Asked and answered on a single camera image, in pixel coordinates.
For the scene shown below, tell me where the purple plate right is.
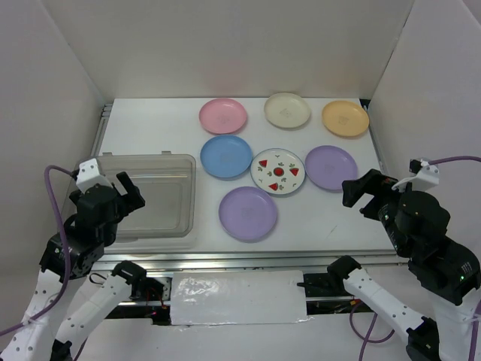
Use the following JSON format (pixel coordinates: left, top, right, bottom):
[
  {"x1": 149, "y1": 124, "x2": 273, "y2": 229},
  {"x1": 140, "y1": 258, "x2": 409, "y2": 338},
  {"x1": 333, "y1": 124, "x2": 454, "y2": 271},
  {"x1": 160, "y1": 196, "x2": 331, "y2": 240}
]
[{"x1": 304, "y1": 145, "x2": 358, "y2": 191}]

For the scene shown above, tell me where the purple plate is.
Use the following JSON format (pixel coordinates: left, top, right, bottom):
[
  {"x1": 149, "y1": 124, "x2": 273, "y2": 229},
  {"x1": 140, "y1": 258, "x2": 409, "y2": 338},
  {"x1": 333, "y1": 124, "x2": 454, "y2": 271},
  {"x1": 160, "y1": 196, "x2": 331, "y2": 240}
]
[
  {"x1": 218, "y1": 187, "x2": 278, "y2": 242},
  {"x1": 304, "y1": 145, "x2": 358, "y2": 191}
]

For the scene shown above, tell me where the aluminium frame rail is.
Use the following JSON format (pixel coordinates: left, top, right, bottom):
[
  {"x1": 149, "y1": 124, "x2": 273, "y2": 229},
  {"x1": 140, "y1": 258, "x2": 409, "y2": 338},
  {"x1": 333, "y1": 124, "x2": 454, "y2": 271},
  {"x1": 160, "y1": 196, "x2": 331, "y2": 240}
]
[{"x1": 94, "y1": 99, "x2": 401, "y2": 271}]

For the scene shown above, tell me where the pink plastic plate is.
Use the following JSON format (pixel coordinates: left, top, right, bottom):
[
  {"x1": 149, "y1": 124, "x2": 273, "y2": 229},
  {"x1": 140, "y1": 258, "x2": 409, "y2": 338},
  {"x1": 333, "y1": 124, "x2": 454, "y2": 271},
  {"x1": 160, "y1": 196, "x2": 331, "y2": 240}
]
[{"x1": 198, "y1": 98, "x2": 248, "y2": 135}]

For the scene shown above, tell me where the clear plastic bin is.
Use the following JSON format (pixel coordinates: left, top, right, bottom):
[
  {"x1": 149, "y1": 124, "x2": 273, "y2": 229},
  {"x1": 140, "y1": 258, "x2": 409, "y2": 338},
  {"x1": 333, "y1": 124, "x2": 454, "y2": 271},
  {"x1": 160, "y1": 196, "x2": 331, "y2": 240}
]
[{"x1": 97, "y1": 152, "x2": 196, "y2": 243}]

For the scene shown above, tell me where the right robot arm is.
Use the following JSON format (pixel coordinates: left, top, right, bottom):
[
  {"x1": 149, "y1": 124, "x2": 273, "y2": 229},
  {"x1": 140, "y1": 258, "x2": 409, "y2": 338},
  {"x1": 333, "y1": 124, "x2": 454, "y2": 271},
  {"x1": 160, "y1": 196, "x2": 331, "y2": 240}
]
[{"x1": 327, "y1": 169, "x2": 480, "y2": 360}]

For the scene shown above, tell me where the purple plate front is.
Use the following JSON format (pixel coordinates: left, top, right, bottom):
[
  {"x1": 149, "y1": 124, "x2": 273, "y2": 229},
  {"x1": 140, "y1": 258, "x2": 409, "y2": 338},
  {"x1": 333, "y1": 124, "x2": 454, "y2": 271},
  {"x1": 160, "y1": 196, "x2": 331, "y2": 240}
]
[{"x1": 218, "y1": 187, "x2": 278, "y2": 242}]

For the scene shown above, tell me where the watermelon pattern ceramic plate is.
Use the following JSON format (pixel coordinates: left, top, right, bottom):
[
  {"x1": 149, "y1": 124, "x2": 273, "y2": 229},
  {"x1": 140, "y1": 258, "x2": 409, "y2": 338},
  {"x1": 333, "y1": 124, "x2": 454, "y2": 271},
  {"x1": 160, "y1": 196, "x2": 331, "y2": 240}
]
[{"x1": 250, "y1": 148, "x2": 306, "y2": 196}]

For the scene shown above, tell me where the orange plastic plate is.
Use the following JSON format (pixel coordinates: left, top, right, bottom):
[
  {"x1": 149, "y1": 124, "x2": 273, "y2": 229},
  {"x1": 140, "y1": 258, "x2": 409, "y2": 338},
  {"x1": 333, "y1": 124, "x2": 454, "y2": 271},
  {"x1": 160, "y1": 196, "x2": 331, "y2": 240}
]
[{"x1": 321, "y1": 100, "x2": 370, "y2": 138}]

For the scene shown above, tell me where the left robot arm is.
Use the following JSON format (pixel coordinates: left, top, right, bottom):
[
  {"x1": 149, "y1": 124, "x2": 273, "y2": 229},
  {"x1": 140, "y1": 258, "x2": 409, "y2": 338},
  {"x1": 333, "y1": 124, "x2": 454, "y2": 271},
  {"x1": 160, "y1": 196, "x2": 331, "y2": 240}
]
[{"x1": 1, "y1": 170, "x2": 148, "y2": 360}]

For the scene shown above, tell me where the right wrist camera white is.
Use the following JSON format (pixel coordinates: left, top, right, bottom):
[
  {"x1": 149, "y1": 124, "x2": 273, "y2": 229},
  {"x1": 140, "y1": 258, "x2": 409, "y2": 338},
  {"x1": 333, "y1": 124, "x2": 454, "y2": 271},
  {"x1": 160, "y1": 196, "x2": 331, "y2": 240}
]
[{"x1": 392, "y1": 158, "x2": 440, "y2": 192}]

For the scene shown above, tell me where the cream plastic plate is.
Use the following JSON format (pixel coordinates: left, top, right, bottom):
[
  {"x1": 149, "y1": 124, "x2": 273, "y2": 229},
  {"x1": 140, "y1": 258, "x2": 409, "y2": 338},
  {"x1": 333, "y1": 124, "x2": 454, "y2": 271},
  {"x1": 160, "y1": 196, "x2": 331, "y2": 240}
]
[{"x1": 264, "y1": 93, "x2": 311, "y2": 130}]

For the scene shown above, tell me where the blue plastic plate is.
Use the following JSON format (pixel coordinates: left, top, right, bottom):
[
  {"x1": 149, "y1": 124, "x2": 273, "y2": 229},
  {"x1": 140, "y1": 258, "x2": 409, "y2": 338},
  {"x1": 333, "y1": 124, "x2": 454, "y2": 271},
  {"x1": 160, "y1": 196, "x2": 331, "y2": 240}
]
[{"x1": 200, "y1": 135, "x2": 253, "y2": 179}]

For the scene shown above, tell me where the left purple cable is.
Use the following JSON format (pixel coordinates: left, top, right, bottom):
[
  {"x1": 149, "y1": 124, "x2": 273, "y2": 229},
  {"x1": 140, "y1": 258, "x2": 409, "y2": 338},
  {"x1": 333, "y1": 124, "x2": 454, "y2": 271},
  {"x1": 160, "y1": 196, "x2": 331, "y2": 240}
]
[{"x1": 0, "y1": 164, "x2": 82, "y2": 338}]

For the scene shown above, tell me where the white foil tape sheet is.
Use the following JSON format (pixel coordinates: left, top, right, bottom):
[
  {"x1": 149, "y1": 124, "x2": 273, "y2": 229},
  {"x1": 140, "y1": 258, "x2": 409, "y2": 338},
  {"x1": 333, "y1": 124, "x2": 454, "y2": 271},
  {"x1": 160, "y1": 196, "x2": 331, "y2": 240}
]
[{"x1": 170, "y1": 271, "x2": 308, "y2": 326}]

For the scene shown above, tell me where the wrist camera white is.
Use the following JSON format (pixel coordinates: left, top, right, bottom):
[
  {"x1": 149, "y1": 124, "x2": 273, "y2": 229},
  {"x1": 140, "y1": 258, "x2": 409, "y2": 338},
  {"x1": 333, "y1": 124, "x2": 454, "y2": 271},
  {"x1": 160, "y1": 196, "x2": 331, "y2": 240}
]
[
  {"x1": 392, "y1": 158, "x2": 440, "y2": 192},
  {"x1": 76, "y1": 158, "x2": 113, "y2": 193}
]

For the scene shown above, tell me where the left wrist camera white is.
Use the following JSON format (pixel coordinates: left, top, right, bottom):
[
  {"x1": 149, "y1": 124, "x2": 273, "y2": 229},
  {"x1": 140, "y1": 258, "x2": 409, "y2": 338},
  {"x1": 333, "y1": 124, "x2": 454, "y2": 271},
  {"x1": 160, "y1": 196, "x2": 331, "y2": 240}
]
[{"x1": 76, "y1": 158, "x2": 113, "y2": 193}]

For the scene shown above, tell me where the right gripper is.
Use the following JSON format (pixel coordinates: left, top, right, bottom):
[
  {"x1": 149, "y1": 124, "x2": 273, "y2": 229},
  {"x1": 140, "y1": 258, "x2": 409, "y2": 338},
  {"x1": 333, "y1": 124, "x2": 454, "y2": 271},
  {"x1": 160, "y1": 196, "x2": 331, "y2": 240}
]
[{"x1": 339, "y1": 165, "x2": 410, "y2": 253}]

